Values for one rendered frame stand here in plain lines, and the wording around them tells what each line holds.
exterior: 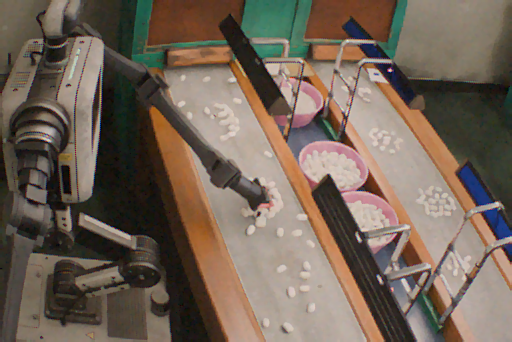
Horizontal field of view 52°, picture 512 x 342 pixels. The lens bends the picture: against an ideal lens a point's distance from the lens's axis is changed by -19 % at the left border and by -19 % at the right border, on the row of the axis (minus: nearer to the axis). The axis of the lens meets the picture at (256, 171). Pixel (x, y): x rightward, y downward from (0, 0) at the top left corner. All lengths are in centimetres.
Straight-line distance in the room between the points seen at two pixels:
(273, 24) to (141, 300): 137
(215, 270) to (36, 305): 71
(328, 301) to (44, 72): 111
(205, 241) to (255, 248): 16
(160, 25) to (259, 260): 115
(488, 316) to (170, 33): 179
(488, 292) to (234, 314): 95
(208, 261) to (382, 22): 162
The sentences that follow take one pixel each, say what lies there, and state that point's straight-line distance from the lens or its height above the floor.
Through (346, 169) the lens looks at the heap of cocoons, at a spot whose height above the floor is 73.
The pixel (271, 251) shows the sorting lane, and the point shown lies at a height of 74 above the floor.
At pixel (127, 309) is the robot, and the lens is 209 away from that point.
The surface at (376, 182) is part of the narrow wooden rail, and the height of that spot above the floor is 76.
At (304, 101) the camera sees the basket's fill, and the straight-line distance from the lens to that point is 266.
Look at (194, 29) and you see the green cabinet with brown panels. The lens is 265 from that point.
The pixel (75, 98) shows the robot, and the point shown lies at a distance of 131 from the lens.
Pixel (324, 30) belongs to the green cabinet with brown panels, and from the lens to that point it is 288.
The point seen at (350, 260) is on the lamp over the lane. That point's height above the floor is 106.
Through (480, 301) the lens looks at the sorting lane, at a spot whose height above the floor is 74.
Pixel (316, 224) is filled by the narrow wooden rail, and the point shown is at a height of 76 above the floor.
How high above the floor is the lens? 219
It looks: 40 degrees down
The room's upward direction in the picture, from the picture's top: 11 degrees clockwise
